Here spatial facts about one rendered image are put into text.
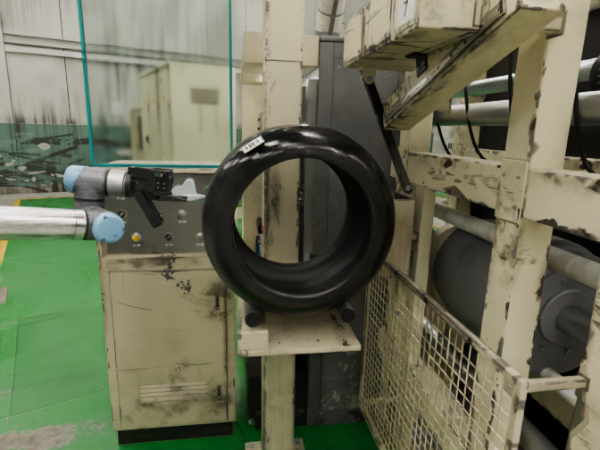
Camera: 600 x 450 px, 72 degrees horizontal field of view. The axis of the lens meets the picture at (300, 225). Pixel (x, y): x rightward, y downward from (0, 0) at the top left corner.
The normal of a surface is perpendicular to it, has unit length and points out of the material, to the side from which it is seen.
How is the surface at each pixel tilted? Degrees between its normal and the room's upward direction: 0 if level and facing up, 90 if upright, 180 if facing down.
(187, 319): 90
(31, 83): 90
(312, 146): 79
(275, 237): 90
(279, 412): 90
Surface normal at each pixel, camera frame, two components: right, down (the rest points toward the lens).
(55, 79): 0.51, 0.21
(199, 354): 0.14, 0.22
